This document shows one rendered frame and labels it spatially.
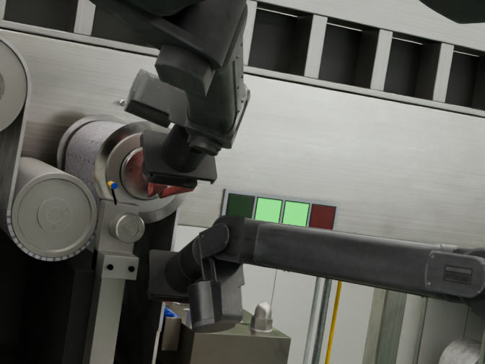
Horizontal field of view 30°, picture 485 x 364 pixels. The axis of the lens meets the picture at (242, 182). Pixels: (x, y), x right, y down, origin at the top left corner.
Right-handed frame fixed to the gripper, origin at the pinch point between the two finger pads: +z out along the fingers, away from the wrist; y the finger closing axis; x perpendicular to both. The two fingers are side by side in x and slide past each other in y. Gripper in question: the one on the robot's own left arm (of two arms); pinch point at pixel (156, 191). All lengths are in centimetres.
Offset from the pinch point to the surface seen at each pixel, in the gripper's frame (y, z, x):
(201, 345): 10.6, 13.6, -16.9
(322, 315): 61, 56, 11
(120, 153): -5.1, -0.1, 5.4
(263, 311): 21.2, 12.5, -11.2
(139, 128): -2.7, -2.1, 8.7
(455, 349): 252, 232, 87
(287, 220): 40, 31, 18
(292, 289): 173, 245, 120
